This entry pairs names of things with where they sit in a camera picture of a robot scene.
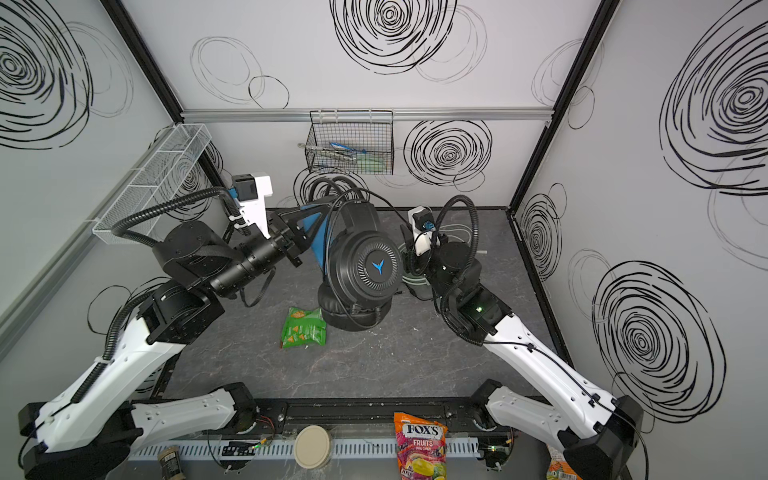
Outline black blue headphones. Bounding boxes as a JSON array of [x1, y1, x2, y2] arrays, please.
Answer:
[[300, 175, 404, 332]]

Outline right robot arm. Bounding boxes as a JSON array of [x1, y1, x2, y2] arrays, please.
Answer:
[[402, 195, 644, 479]]

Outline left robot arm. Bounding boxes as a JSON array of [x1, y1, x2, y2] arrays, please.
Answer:
[[18, 196, 331, 479]]

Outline mint green headphones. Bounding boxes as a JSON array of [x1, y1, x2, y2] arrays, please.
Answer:
[[402, 269, 433, 301]]

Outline green snack bag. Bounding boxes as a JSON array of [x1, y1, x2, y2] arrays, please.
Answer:
[[280, 307, 327, 348]]

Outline green item in basket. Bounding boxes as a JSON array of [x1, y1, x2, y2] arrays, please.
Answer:
[[354, 153, 391, 175]]

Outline Fox's fruits candy bag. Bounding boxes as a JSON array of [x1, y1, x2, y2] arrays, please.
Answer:
[[394, 412, 447, 479]]

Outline round beige lid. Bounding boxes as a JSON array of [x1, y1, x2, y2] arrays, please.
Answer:
[[294, 425, 332, 470]]

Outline small dark jar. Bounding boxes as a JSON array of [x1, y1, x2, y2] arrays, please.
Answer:
[[157, 446, 186, 480]]

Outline orange snack bag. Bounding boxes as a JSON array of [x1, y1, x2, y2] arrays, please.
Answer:
[[545, 446, 581, 480]]

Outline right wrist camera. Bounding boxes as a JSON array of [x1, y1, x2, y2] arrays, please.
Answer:
[[408, 206, 435, 256]]

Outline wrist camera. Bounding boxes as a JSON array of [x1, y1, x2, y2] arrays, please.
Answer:
[[408, 206, 435, 256], [229, 174, 273, 239]]

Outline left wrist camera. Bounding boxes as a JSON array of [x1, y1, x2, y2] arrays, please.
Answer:
[[229, 174, 273, 239]]

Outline blue handled tool in basket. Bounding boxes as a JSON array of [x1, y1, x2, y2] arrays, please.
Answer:
[[330, 142, 367, 156]]

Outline black wire basket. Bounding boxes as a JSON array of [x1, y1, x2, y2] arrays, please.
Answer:
[[301, 120, 395, 175]]

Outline white wire shelf basket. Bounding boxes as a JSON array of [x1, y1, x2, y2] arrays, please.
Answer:
[[92, 124, 211, 245]]

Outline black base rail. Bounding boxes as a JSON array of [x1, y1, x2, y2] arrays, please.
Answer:
[[149, 395, 601, 436]]

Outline aluminium wall rail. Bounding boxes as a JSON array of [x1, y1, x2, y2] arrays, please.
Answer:
[[181, 106, 554, 123]]

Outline white slotted cable duct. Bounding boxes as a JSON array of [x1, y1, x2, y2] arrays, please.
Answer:
[[127, 436, 481, 462]]

